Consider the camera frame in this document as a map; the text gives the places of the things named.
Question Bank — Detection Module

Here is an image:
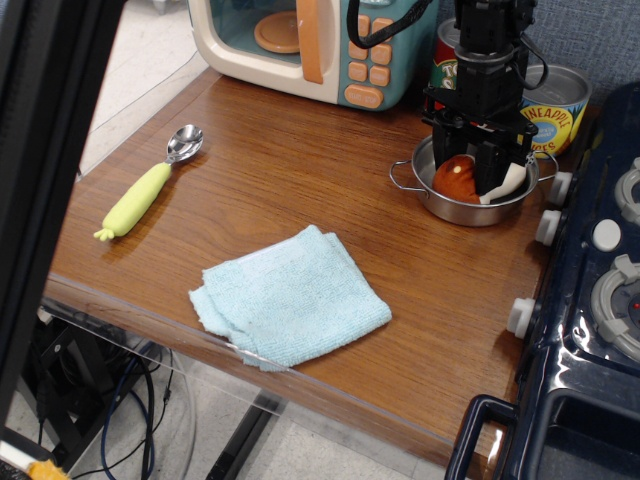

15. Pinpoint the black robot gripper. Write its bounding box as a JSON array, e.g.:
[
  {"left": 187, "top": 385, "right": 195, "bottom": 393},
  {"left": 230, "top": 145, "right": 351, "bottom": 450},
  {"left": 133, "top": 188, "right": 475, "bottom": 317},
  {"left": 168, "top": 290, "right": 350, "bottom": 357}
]
[{"left": 424, "top": 47, "right": 533, "bottom": 196}]

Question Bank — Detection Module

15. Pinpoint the spoon with green handle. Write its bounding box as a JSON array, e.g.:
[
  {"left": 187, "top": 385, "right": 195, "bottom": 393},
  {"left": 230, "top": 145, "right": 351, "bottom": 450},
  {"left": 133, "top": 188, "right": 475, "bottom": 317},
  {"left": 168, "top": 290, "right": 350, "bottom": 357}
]
[{"left": 93, "top": 124, "right": 204, "bottom": 242}]

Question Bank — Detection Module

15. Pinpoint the blue cable under table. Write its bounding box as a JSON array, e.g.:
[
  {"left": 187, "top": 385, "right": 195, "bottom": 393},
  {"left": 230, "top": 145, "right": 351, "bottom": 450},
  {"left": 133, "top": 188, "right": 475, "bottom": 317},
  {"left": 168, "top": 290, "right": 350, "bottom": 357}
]
[{"left": 99, "top": 344, "right": 157, "bottom": 480}]

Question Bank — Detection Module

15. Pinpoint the black cable under table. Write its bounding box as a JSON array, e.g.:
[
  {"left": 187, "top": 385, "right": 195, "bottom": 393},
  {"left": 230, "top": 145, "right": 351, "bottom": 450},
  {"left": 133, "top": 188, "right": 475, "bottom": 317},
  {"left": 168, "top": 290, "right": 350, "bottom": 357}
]
[{"left": 74, "top": 349, "right": 176, "bottom": 480}]

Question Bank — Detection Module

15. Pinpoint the white stove knob top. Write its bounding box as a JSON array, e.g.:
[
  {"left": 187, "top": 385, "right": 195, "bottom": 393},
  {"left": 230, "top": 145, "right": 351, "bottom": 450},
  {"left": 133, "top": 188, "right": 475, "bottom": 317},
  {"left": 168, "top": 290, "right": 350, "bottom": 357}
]
[{"left": 548, "top": 171, "right": 573, "bottom": 206}]

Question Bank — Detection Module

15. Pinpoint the silver metal pot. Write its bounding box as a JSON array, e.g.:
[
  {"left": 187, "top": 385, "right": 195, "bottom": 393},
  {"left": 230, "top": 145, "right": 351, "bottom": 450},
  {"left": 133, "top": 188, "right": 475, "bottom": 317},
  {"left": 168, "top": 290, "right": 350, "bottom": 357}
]
[{"left": 389, "top": 136, "right": 559, "bottom": 227}]

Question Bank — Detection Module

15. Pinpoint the light blue folded cloth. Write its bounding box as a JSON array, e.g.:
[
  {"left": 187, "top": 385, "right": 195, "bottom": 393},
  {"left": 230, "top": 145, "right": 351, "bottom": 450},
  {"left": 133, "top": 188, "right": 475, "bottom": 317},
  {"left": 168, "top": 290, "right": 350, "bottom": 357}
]
[{"left": 189, "top": 225, "right": 392, "bottom": 372}]

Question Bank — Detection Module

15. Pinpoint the white stove knob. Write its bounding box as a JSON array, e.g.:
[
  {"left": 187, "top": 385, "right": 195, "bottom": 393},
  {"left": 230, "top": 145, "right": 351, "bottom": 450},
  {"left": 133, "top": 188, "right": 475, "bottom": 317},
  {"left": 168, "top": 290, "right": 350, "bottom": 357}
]
[
  {"left": 535, "top": 210, "right": 562, "bottom": 247},
  {"left": 548, "top": 171, "right": 573, "bottom": 206},
  {"left": 507, "top": 298, "right": 536, "bottom": 339}
]

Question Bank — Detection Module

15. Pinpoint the dark blue toy stove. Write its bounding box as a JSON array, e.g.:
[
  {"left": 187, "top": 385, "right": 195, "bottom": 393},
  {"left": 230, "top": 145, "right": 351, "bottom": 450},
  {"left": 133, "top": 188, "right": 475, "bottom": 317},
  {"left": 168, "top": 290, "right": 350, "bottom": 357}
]
[{"left": 446, "top": 83, "right": 639, "bottom": 479}]

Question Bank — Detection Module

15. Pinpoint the white stove knob middle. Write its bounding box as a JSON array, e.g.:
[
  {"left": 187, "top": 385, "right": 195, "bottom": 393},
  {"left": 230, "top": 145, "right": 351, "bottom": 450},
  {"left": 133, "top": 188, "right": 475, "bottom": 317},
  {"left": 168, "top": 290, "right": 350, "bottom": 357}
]
[{"left": 535, "top": 210, "right": 562, "bottom": 247}]

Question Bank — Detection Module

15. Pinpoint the pineapple slices can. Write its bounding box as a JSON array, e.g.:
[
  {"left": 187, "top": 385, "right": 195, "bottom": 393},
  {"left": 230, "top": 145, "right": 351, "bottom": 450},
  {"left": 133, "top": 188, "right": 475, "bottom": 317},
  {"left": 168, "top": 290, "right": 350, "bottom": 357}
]
[{"left": 520, "top": 65, "right": 592, "bottom": 158}]

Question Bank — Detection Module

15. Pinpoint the black table leg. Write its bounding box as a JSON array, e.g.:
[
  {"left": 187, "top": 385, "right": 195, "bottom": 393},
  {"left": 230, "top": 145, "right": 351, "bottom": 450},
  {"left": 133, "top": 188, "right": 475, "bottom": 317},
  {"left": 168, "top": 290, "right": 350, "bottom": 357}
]
[{"left": 205, "top": 401, "right": 279, "bottom": 480}]

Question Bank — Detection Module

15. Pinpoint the toy microwave teal cream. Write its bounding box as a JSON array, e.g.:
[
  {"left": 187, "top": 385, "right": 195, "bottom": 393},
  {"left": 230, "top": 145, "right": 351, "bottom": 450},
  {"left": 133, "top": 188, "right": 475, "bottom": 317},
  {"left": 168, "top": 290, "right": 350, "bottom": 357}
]
[{"left": 188, "top": 1, "right": 439, "bottom": 111}]

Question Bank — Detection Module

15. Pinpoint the tomato sauce can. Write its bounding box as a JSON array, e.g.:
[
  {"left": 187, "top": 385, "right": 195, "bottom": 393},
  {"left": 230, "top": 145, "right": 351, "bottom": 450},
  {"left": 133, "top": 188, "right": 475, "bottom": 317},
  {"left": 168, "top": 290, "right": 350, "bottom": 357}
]
[{"left": 428, "top": 18, "right": 460, "bottom": 90}]

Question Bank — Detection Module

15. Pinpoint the white stove knob bottom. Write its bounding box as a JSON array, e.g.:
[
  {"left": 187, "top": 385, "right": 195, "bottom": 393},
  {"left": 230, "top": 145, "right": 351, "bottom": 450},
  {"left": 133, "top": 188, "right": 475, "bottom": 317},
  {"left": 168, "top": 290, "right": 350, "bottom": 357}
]
[{"left": 507, "top": 298, "right": 536, "bottom": 339}]

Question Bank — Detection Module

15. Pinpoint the brown white plush mushroom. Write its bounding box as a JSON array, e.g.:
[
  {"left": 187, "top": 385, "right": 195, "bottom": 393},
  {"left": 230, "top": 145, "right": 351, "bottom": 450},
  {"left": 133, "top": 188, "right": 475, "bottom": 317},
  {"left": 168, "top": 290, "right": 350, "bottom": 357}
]
[{"left": 432, "top": 154, "right": 526, "bottom": 205}]

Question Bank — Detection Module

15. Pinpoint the yellow sponge object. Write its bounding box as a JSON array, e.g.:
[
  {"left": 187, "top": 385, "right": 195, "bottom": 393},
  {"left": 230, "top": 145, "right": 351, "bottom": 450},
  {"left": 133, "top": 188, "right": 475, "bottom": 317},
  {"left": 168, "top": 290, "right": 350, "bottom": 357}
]
[{"left": 26, "top": 460, "right": 69, "bottom": 480}]

